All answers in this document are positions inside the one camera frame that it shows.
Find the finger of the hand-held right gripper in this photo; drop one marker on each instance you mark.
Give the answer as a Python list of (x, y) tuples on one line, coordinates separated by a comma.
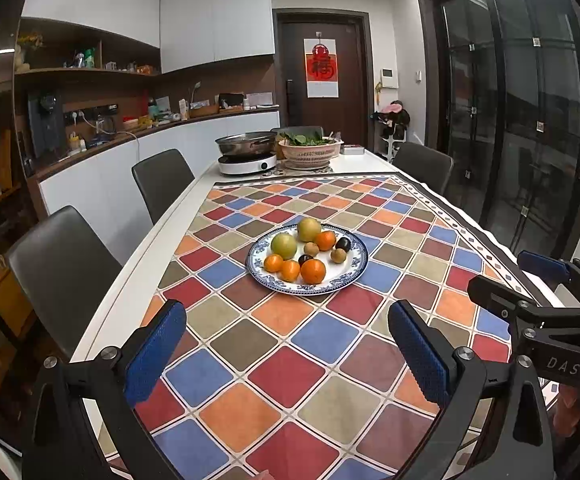
[(495, 295), (545, 265)]

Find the orange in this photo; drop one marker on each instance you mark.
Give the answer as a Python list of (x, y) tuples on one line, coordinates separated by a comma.
[(273, 262), (325, 240), (290, 271), (313, 271)]

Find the grey dining chair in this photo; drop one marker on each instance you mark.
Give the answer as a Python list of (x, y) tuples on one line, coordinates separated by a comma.
[(297, 129), (59, 265), (162, 185), (422, 165)]

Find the white upper cabinets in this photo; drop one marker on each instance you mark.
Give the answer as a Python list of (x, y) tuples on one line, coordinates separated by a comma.
[(209, 20)]

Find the white base cabinet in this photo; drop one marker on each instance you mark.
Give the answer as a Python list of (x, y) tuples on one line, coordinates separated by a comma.
[(99, 180)]

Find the green apple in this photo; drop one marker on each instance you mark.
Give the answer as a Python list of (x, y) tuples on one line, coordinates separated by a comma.
[(284, 245)]

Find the high chair with pink toy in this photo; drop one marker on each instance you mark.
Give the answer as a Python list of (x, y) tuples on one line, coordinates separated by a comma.
[(392, 125)]

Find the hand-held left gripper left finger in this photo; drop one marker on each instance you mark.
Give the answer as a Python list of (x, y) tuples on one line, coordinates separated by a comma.
[(154, 355)]

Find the black glass sliding doors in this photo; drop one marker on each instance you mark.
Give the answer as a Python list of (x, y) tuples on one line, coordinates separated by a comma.
[(515, 135)]

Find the black tissue box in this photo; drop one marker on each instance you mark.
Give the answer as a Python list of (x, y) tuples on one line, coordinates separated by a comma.
[(230, 101)]

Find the dark purple plum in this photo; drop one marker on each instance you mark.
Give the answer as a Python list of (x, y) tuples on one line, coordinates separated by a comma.
[(305, 259), (342, 244)]

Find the red and white wall poster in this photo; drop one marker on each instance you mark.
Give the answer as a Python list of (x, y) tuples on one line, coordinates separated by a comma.
[(322, 67)]

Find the black flat appliance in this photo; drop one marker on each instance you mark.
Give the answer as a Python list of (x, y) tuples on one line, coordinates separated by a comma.
[(44, 125)]

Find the large yellow pear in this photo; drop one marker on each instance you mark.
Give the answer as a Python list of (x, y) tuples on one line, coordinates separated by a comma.
[(309, 229)]

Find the glass electric kettle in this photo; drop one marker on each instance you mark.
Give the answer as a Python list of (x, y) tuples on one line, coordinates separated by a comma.
[(103, 124)]

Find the blue and white plate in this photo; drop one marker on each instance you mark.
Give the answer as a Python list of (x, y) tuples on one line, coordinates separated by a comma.
[(340, 274)]

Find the steel cooking pot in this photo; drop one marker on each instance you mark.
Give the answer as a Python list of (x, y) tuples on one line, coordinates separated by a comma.
[(245, 144)]

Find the dark brown door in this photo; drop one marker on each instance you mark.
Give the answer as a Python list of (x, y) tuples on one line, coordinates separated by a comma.
[(290, 60)]

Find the small brown pear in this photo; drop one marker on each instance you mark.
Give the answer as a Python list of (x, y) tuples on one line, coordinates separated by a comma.
[(339, 255), (311, 248)]

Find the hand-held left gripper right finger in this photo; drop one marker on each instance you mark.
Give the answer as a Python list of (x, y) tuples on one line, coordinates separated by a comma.
[(420, 355)]

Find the green leafy vegetables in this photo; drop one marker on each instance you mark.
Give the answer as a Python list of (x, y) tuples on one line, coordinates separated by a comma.
[(302, 138)]

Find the colourful checked tablecloth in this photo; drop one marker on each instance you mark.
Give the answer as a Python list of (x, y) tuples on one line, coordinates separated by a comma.
[(290, 370)]

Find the pink plastic basket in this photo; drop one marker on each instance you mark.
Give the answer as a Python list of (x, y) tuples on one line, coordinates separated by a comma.
[(310, 155)]

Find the small flat box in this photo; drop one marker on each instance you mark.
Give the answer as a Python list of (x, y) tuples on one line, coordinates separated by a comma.
[(353, 149)]

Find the white induction cooker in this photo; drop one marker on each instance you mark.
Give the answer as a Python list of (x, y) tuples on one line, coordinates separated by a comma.
[(247, 165)]

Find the white wall intercom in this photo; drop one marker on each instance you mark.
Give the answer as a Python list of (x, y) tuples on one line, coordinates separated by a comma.
[(387, 78)]

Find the dried flower bunch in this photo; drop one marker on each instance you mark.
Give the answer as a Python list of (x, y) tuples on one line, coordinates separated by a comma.
[(27, 45)]

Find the wicker tray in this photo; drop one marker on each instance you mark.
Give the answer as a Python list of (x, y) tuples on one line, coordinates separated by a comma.
[(204, 109)]

